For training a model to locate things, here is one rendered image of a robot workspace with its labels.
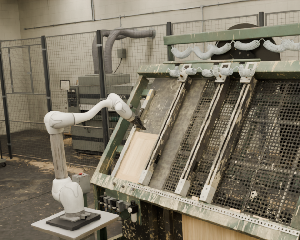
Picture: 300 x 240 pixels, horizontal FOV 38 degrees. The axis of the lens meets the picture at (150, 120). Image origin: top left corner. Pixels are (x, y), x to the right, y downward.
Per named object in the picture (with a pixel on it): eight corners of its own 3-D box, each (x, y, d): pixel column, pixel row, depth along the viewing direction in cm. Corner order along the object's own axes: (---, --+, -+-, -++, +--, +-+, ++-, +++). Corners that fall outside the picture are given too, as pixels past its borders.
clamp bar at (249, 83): (202, 202, 333) (183, 191, 318) (253, 69, 363) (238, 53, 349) (212, 205, 325) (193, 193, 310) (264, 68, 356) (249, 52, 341)
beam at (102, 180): (97, 186, 435) (89, 182, 428) (102, 175, 438) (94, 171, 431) (303, 254, 271) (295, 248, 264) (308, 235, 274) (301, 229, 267)
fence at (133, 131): (113, 177, 415) (110, 175, 413) (152, 90, 440) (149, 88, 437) (116, 178, 412) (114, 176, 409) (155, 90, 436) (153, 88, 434)
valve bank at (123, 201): (95, 215, 404) (93, 191, 400) (107, 211, 413) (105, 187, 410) (128, 230, 367) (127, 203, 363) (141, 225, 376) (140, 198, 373)
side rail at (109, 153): (102, 175, 437) (94, 171, 431) (145, 80, 466) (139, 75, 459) (105, 176, 433) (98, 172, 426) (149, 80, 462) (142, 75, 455)
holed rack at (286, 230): (127, 185, 389) (127, 185, 388) (129, 183, 389) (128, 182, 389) (298, 236, 266) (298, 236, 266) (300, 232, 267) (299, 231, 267)
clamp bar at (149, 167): (141, 185, 385) (123, 174, 371) (190, 69, 416) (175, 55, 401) (148, 187, 378) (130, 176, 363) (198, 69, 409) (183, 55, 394)
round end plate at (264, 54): (209, 106, 446) (205, 26, 434) (212, 105, 450) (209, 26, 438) (278, 111, 387) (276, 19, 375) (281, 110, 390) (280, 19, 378)
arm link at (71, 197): (68, 215, 336) (65, 187, 333) (60, 209, 352) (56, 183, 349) (88, 209, 345) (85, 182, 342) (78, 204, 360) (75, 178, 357)
